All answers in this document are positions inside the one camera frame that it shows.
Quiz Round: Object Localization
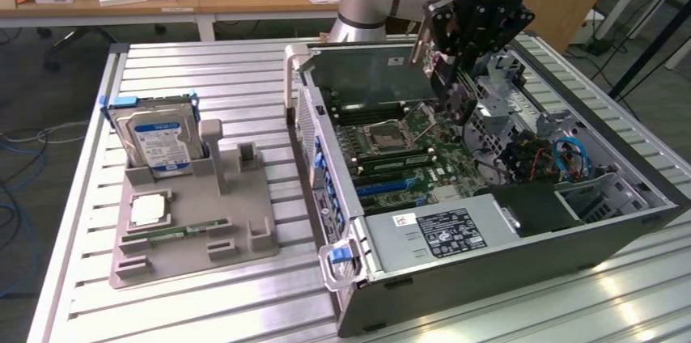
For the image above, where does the green motherboard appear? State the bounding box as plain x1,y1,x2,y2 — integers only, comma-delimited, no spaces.
322,86,490,217

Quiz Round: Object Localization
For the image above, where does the white table frame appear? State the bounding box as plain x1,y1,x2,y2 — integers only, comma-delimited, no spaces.
593,0,691,71

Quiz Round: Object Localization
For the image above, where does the hard disk in blue caddy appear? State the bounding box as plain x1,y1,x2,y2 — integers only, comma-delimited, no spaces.
99,93,211,179

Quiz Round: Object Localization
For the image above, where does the silver CPU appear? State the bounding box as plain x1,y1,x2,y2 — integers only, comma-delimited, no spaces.
129,195,170,230

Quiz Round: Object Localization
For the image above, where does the black chair base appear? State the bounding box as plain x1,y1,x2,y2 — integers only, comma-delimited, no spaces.
37,26,119,73

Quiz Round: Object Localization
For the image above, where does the CPU socket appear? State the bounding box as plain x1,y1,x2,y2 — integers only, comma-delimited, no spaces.
365,120,417,154

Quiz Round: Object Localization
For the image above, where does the silver chipset heat sink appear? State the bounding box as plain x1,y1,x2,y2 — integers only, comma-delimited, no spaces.
430,185,467,203

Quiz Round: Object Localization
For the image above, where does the black plastic shroud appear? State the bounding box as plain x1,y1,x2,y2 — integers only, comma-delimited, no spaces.
494,183,586,239

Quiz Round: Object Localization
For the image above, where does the open black PC case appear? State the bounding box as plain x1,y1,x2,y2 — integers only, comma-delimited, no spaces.
283,33,684,339

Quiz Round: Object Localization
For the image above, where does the metal socket cover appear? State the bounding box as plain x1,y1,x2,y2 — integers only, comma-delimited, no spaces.
403,100,442,136

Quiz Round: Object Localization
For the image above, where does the blue expansion slot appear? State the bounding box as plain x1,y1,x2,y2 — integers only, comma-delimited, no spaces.
359,181,411,197

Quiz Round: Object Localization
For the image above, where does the blue SATA wire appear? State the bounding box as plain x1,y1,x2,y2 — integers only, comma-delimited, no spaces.
551,136,597,183

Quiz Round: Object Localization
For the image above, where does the grey parts rack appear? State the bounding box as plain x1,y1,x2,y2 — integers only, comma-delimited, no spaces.
107,118,282,291

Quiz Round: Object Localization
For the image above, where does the green graphics card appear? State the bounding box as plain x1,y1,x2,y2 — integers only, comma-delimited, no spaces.
411,26,479,128

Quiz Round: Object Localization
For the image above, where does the long black expansion slot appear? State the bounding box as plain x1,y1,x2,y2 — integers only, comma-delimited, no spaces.
355,172,406,185

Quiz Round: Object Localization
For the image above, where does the black power connector bundle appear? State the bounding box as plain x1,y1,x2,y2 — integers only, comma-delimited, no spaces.
505,134,558,184

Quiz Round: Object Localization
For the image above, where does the green RAM stick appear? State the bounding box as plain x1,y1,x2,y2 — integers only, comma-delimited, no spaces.
354,155,439,176
122,218,233,242

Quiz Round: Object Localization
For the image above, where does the blue case latch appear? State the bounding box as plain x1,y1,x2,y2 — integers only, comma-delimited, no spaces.
327,246,354,266

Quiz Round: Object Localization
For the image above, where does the grey power supply unit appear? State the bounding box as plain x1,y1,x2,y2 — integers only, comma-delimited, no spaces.
361,193,529,275

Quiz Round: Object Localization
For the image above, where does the black RAM slot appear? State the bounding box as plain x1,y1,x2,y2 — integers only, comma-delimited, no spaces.
330,100,405,109
350,150,435,163
338,114,411,125
333,104,406,115
349,146,431,158
335,109,410,120

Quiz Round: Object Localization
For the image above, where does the blue floor cable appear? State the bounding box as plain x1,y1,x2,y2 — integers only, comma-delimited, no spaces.
0,132,49,299

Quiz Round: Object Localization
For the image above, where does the white floor cable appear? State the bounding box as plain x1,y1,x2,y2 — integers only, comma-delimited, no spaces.
0,122,89,146

